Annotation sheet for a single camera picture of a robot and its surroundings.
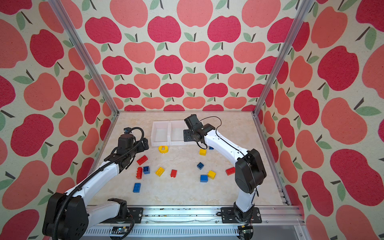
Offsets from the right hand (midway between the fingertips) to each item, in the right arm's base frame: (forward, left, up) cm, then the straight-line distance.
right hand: (194, 134), depth 88 cm
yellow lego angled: (-19, +19, -15) cm, 31 cm away
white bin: (+9, +26, -15) cm, 32 cm away
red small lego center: (-19, +11, -15) cm, 27 cm away
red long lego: (-13, +32, -14) cm, 37 cm away
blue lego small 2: (-13, -5, -15) cm, 20 cm away
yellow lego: (-18, -12, -14) cm, 26 cm away
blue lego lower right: (-20, -8, -16) cm, 27 cm away
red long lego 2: (-22, +31, -13) cm, 40 cm away
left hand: (-7, +30, -2) cm, 31 cm away
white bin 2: (+11, +15, -15) cm, 23 cm away
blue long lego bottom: (-30, +29, -14) cm, 44 cm away
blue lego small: (-20, +27, -12) cm, 35 cm away
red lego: (-14, -24, -17) cm, 32 cm away
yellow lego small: (-4, -6, -14) cm, 16 cm away
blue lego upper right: (0, -11, -15) cm, 18 cm away
